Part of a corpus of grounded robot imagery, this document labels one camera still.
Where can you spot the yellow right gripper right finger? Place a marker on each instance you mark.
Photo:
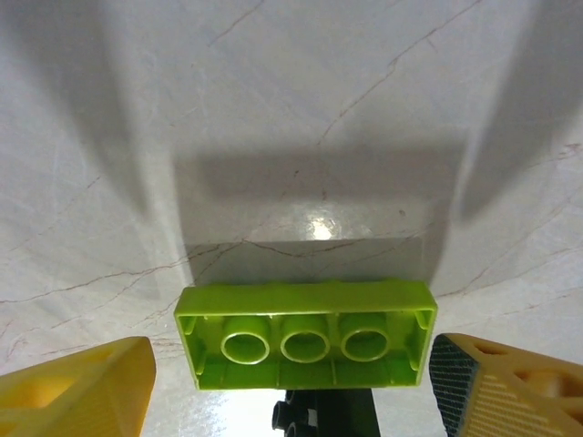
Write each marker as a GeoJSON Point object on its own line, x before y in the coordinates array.
{"type": "Point", "coordinates": [501, 400]}

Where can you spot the lime green lego brick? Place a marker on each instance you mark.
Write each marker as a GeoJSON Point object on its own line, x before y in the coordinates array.
{"type": "Point", "coordinates": [300, 300]}

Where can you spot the black lego brick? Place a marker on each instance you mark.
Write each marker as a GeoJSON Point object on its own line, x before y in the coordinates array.
{"type": "Point", "coordinates": [337, 414]}

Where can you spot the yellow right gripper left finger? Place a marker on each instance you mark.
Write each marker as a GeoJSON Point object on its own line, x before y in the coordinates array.
{"type": "Point", "coordinates": [91, 391]}

